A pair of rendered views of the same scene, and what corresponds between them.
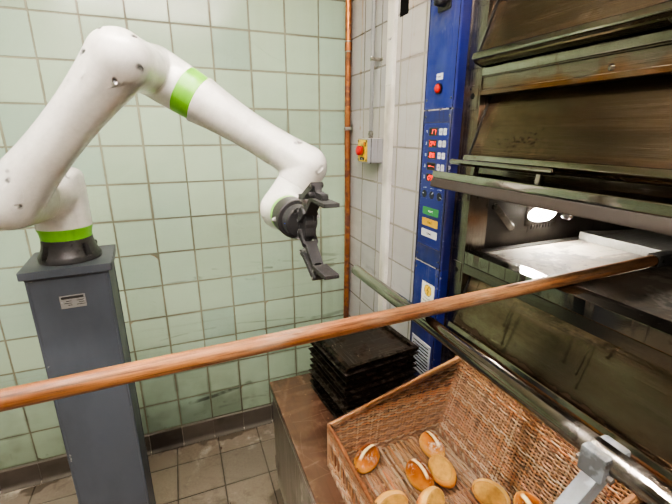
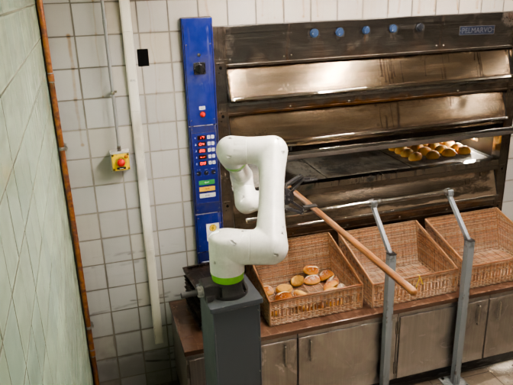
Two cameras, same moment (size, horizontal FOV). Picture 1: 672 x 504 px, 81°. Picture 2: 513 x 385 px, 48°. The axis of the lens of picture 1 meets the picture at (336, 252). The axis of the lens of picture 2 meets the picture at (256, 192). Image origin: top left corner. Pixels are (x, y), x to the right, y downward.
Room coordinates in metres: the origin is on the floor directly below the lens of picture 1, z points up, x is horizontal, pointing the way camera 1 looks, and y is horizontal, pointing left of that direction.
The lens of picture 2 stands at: (0.74, 2.65, 2.30)
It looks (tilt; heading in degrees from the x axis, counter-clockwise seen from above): 20 degrees down; 275
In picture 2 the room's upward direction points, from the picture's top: 2 degrees counter-clockwise
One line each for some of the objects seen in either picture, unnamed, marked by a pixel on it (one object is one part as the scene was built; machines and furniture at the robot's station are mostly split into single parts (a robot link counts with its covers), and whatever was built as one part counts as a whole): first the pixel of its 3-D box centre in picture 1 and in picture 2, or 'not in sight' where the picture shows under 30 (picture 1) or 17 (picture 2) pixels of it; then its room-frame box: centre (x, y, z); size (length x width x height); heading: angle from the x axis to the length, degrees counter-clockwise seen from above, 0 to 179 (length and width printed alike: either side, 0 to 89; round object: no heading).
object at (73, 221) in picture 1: (56, 202); (230, 254); (1.03, 0.73, 1.36); 0.16 x 0.13 x 0.19; 1
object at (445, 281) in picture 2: not in sight; (395, 260); (0.21, -0.50, 0.72); 0.56 x 0.49 x 0.28; 22
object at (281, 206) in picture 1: (295, 217); not in sight; (0.92, 0.10, 1.34); 0.12 x 0.06 x 0.09; 113
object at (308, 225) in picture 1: (303, 223); (284, 196); (0.85, 0.07, 1.34); 0.09 x 0.07 x 0.08; 23
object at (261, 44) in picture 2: not in sight; (378, 37); (0.34, -0.76, 1.99); 1.80 x 0.08 x 0.21; 22
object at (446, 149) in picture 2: not in sight; (418, 143); (-0.05, -1.36, 1.21); 0.61 x 0.48 x 0.06; 112
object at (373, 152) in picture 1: (369, 150); (120, 160); (1.71, -0.14, 1.46); 0.10 x 0.07 x 0.10; 22
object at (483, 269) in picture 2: not in sight; (482, 245); (-0.35, -0.72, 0.72); 0.56 x 0.49 x 0.28; 22
